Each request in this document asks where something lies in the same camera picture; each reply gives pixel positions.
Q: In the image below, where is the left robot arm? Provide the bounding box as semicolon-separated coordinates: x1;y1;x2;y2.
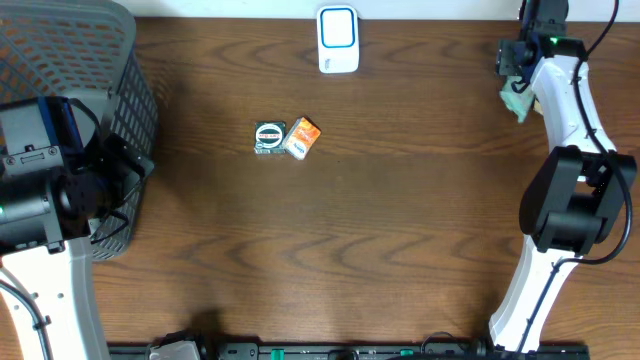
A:
1;96;154;359

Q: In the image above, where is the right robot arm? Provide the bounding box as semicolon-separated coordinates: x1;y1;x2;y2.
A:
489;31;637;356

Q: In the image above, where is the round clear packaged item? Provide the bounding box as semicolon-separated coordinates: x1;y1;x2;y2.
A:
254;121;286;155

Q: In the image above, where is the dark grey plastic basket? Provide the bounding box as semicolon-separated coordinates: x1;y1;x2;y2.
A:
1;1;158;261

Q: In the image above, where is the teal snack packet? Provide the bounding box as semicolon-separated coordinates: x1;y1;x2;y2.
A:
499;76;535;123

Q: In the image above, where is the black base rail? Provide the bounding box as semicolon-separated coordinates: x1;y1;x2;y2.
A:
107;341;591;360

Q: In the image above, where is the orange tissue pack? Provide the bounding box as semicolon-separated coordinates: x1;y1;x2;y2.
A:
283;116;321;160

